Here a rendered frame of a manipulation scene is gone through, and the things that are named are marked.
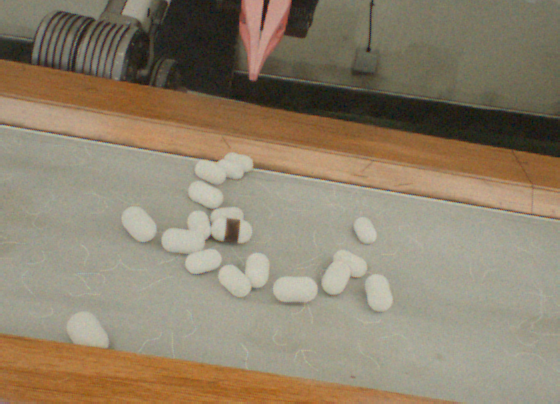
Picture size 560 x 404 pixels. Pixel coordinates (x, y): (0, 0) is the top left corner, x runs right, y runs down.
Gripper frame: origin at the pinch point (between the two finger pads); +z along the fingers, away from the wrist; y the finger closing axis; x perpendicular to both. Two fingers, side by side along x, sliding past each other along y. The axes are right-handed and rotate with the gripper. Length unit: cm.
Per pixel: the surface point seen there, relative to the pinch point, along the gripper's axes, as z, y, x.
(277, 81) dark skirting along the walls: -94, 9, 178
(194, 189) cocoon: 12.6, -3.6, 2.1
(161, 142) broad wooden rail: 5.9, -8.5, 8.9
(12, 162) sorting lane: 12.3, -21.4, 4.8
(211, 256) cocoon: 19.9, -0.7, -4.1
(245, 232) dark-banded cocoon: 16.7, 1.8, -1.4
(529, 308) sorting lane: 19.1, 27.8, -1.7
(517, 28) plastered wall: -126, 100, 155
